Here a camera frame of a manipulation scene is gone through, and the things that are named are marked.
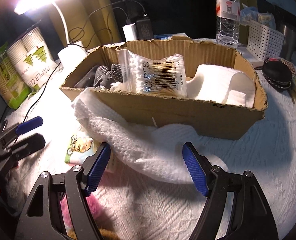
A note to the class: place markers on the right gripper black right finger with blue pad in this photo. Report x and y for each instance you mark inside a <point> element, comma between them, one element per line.
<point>199,168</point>

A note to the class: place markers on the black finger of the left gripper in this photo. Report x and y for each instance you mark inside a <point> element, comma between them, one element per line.
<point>23,148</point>

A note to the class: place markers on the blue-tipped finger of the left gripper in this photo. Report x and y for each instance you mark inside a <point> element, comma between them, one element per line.
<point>18,129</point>

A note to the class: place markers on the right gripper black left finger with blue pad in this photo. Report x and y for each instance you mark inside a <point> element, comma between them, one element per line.
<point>94,167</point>

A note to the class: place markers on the white paper towel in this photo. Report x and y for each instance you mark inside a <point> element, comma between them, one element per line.
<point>154,152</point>

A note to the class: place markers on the grey dotted gloves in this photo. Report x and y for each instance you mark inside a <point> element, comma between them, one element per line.
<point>101,76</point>

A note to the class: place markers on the cotton swab bag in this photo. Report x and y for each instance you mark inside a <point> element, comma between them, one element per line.
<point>146,76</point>

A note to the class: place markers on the cartoon sticker card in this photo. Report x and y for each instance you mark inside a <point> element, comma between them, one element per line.
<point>81,146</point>

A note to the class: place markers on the pink fluffy object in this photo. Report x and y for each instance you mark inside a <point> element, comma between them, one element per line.
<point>77,206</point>

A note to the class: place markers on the green snack bag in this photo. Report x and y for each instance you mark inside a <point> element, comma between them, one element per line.
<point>12,87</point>

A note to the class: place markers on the brown cardboard box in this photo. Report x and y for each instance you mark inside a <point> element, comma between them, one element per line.
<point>206,117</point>

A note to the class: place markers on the paper cup package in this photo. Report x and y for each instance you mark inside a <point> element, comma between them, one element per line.
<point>32,59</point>

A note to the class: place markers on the brown fuzzy toy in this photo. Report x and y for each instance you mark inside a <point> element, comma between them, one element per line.
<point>106,234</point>

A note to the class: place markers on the white desk lamp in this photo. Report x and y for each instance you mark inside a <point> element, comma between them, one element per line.
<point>72,55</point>

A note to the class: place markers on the black round zipper pouch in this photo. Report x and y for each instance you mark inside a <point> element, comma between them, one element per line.
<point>274,81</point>

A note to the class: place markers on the white charger adapter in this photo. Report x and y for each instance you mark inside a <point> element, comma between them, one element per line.
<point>130,31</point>

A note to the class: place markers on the white power strip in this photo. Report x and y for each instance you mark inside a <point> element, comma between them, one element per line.
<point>169,36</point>

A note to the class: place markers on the colourful patterned card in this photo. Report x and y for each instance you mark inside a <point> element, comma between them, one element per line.
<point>289,64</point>

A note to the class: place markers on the black power adapter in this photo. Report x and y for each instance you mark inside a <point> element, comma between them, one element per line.
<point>144,28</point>

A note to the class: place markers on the white perforated plastic basket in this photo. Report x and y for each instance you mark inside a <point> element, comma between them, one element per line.
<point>264,42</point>

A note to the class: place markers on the steel cup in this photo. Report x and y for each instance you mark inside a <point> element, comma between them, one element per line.
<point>289,42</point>

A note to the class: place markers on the clear plastic water bottle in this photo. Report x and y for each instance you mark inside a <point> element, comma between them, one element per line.
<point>228,19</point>

